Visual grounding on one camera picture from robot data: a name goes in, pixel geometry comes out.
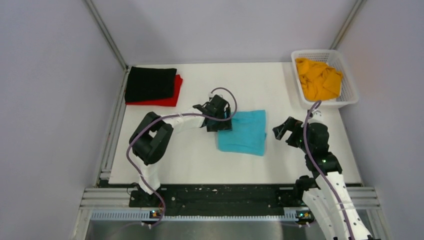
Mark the turquoise t shirt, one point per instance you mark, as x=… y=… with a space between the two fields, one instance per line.
x=247 y=136

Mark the folded red t shirt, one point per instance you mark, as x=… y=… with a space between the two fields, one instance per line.
x=165 y=102

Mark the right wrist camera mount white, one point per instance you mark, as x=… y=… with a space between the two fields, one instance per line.
x=316 y=116

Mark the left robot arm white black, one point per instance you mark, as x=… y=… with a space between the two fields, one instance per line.
x=149 y=141

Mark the aluminium front rail frame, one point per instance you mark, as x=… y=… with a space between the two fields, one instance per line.
x=111 y=203

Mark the left aluminium side rail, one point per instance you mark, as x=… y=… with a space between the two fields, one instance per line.
x=110 y=142

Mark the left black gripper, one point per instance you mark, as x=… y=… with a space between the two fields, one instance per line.
x=224 y=126

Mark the orange t shirt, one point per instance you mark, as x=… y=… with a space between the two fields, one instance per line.
x=318 y=80

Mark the white plastic basket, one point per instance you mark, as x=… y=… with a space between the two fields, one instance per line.
x=349 y=92

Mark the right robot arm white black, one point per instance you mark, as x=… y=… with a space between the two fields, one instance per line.
x=325 y=192

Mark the folded black t shirt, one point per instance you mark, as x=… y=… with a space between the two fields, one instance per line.
x=147 y=84

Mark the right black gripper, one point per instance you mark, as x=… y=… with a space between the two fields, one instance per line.
x=291 y=123

